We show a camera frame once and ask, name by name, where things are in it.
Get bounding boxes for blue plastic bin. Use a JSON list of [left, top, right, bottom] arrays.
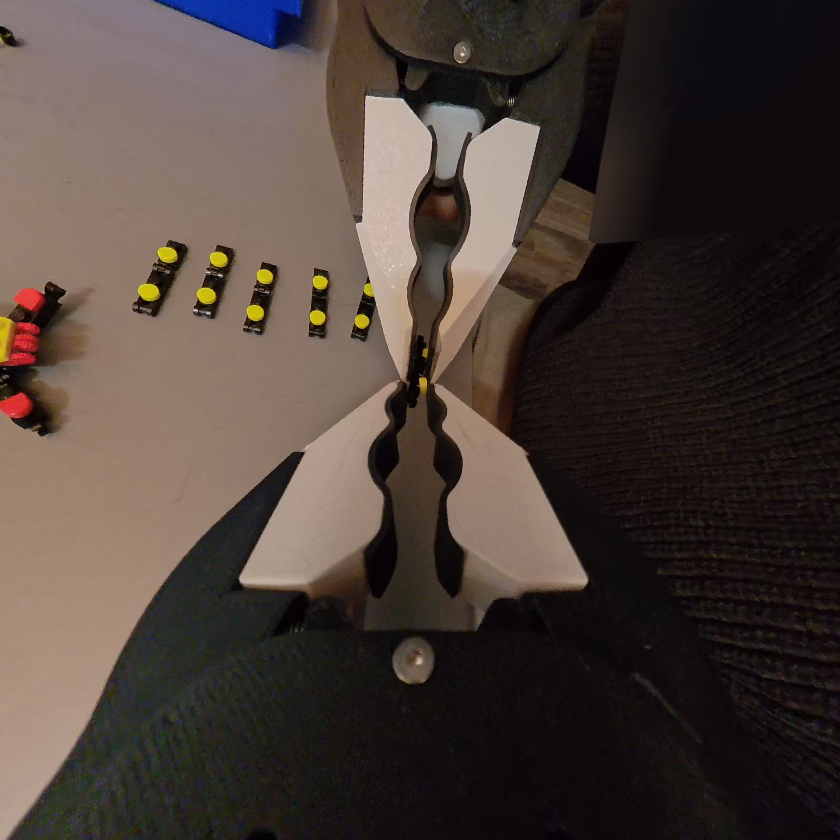
[[157, 0, 303, 49]]

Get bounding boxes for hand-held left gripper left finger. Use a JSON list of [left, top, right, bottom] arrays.
[[239, 379, 408, 599]]

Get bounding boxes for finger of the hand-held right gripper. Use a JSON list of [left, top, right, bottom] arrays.
[[427, 117, 542, 384], [356, 94, 437, 383]]

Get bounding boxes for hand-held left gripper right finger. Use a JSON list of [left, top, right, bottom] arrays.
[[428, 385, 589, 598]]

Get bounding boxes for black lego strip yellow tiles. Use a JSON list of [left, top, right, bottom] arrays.
[[350, 277, 376, 342], [132, 240, 189, 318], [308, 268, 330, 340], [243, 261, 279, 336]]

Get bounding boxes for yellow black lego model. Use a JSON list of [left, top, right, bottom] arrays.
[[0, 281, 68, 437]]

